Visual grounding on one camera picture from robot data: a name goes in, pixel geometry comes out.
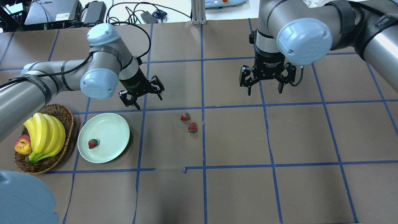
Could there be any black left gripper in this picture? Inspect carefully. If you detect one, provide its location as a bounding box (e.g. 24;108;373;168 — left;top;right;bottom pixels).
118;68;165;110

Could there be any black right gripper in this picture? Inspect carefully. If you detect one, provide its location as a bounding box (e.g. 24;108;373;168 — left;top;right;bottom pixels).
239;48;297;96

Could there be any red strawberry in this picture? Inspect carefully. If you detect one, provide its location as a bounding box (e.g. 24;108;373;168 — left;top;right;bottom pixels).
180;113;191;121
188;122;198;133
88;139;99;149

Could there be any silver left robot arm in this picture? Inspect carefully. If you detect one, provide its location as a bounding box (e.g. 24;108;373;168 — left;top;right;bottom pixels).
1;23;164;224

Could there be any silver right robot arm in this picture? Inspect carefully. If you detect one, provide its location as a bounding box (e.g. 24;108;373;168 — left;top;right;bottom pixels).
239;0;398;95

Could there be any light green plate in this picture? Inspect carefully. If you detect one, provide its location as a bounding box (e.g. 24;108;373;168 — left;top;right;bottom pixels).
77;113;130;164

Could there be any red strawberry at corner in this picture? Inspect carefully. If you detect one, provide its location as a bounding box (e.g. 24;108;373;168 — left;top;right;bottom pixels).
188;122;198;133

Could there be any black power adapter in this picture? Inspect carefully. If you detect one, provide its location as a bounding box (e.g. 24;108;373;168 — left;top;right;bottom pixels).
82;1;106;24

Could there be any yellow banana bunch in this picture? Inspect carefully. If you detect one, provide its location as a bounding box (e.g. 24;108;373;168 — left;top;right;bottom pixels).
24;112;66;164

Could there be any red yellow apple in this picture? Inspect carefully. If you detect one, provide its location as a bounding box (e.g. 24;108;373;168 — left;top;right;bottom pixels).
14;134;32;156

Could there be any black computer case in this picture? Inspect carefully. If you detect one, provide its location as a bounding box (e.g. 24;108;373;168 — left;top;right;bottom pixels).
24;0;81;25

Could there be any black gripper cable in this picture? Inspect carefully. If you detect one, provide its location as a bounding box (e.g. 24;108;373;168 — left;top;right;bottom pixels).
112;22;152;59

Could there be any aluminium frame post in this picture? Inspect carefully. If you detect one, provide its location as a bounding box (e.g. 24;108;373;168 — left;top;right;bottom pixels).
191;0;207;25

